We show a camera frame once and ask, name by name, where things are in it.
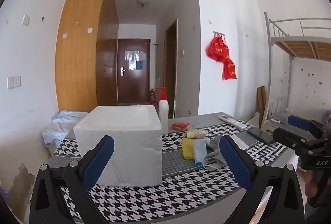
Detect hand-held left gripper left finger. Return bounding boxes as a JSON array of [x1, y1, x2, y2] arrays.
[[29, 135, 115, 224]]

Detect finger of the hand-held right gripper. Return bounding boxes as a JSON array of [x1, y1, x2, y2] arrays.
[[273, 127, 324, 149], [288, 115, 331, 140]]

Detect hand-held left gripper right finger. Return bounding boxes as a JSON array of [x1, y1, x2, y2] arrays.
[[219, 135, 306, 224]]

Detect grey sock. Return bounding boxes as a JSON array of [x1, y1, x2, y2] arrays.
[[204, 135, 228, 170]]

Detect white foam box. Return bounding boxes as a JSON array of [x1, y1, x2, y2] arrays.
[[73, 104, 163, 187]]

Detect blue face mask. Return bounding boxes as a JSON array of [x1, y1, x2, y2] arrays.
[[193, 139, 207, 165]]

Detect yellow foam fruit net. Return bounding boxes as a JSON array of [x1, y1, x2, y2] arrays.
[[182, 137, 198, 159]]

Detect clear plastic bag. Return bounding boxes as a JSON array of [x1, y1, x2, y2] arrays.
[[186, 127, 208, 140]]

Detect person's right hand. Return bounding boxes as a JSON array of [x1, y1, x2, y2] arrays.
[[305, 170, 320, 197]]

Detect black smartphone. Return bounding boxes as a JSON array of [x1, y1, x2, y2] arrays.
[[247, 127, 276, 145]]

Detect white remote control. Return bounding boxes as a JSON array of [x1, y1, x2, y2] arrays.
[[218, 115, 247, 129]]

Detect wooden boards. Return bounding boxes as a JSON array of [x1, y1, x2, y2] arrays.
[[256, 86, 267, 121]]

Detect light blue cloth pile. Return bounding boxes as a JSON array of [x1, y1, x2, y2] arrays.
[[42, 110, 90, 148]]

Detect red snack packet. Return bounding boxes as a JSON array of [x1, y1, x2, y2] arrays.
[[171, 122, 190, 132]]

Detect houndstooth tablecloth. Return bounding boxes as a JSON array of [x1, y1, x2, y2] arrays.
[[48, 120, 287, 224]]

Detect metal bunk bed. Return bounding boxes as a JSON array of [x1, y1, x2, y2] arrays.
[[264, 12, 331, 134]]

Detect white bottle with red pump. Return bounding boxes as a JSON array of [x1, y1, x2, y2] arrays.
[[157, 86, 169, 135]]

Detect dark brown entrance door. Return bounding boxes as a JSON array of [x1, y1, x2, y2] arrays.
[[117, 38, 151, 105]]

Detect red cloth bag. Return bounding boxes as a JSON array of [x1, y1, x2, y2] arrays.
[[206, 34, 230, 63], [222, 58, 237, 81]]

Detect wooden wardrobe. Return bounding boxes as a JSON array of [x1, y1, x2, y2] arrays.
[[55, 0, 119, 113]]

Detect door notice papers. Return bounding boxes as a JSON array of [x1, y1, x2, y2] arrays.
[[126, 50, 143, 70]]

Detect brown side door frame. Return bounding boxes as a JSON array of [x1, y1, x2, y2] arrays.
[[163, 19, 179, 119]]

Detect double white wall switch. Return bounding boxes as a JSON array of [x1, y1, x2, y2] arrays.
[[6, 76, 21, 89]]

